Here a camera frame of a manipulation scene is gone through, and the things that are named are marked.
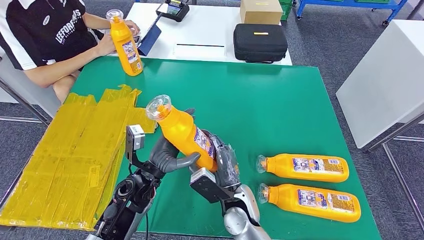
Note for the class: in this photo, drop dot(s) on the person's left hand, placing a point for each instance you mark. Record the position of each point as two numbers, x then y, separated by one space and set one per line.
134 27

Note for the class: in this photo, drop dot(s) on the person's right hand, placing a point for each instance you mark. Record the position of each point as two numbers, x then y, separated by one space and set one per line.
106 44

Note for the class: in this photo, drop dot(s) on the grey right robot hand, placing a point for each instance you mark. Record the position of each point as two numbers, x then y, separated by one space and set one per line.
228 169

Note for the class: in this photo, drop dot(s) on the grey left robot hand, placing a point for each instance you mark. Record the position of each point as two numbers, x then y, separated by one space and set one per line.
165 159

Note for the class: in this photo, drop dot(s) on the orange detergent bottle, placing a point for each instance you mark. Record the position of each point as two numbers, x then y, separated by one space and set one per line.
180 132
281 167
124 43
285 198

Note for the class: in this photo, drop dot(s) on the person's left forearm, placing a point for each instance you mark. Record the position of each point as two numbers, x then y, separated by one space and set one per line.
96 21

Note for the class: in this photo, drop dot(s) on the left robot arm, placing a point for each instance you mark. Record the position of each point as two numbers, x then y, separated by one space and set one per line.
129 202

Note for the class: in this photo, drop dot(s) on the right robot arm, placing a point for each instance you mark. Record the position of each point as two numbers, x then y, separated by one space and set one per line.
242 218

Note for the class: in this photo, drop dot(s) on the person's right forearm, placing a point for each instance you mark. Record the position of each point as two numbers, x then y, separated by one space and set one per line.
63 68

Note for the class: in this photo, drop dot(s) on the blue tablet cover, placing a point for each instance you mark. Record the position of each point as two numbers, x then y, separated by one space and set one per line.
150 39

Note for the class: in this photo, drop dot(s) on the black remote controller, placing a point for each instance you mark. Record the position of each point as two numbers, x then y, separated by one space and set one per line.
173 10

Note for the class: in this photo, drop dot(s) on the person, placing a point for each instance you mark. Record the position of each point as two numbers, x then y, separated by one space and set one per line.
43 30

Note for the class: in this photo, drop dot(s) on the black pen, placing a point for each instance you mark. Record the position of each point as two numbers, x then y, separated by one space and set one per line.
200 45

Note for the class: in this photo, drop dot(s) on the white table with metal legs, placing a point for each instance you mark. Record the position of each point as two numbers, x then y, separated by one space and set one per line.
381 82
20 89

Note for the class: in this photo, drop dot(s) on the yellow taped cardboard mat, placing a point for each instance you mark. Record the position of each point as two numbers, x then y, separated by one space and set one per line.
59 159

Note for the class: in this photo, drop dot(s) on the black zip carrying case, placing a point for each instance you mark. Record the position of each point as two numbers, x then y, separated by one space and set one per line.
260 43

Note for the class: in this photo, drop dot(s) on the brown cardboard box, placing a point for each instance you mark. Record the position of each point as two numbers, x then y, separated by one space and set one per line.
261 12

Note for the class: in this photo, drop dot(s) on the blue wheeled metal rack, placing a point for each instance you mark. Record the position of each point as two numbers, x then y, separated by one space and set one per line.
351 4

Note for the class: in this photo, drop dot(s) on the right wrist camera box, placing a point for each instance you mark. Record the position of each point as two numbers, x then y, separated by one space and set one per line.
207 185

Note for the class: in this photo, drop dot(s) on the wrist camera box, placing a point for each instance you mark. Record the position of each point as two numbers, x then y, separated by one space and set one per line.
207 185
136 139

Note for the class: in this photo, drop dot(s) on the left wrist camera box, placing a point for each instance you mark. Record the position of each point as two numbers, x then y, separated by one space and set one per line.
136 139

